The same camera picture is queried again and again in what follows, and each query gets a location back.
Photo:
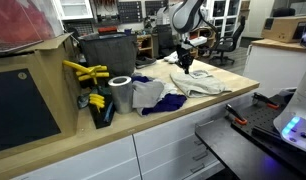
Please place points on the large flat cardboard box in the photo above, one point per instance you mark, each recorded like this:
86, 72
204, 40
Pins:
283, 29

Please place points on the brown cardboard box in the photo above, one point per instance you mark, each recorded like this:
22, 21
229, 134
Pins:
29, 100

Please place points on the metal cylinder can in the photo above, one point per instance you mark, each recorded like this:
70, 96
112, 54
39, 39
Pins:
121, 96

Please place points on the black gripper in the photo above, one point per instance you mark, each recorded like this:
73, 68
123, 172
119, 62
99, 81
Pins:
185, 55

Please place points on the white side cabinet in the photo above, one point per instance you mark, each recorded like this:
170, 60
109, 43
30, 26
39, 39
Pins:
276, 70

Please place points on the white drawer cabinet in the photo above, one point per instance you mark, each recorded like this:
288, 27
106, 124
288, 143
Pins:
159, 146

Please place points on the white and red sneaker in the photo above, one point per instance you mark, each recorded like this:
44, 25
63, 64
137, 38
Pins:
172, 57

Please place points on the red toolbox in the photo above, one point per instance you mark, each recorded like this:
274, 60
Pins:
107, 30

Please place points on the dark grey sneaker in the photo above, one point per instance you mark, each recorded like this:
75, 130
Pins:
145, 62

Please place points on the pile of blue white clothes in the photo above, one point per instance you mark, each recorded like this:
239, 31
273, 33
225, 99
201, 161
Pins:
166, 103

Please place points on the printed snowman towel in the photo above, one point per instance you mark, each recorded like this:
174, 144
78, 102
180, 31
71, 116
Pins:
196, 85

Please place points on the black office chair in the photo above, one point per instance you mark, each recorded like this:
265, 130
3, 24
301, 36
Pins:
228, 41

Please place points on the red translucent plastic bin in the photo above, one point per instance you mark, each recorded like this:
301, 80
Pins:
23, 23

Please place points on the orange and black clamp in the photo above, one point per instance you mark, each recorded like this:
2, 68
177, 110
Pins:
236, 115
264, 100

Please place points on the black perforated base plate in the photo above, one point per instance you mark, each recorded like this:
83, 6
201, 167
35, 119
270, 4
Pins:
259, 123

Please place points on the grey cloth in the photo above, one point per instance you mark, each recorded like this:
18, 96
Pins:
146, 94

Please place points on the white glass door cabinet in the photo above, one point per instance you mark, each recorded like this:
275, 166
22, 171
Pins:
223, 16

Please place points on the grey fabric storage bin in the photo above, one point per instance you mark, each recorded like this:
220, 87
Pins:
108, 55

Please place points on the wooden shelf unit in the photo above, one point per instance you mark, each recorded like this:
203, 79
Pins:
144, 45

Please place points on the black tool holder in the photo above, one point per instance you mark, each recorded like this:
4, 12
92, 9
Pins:
101, 115

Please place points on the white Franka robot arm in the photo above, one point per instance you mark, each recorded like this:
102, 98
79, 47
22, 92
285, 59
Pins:
294, 113

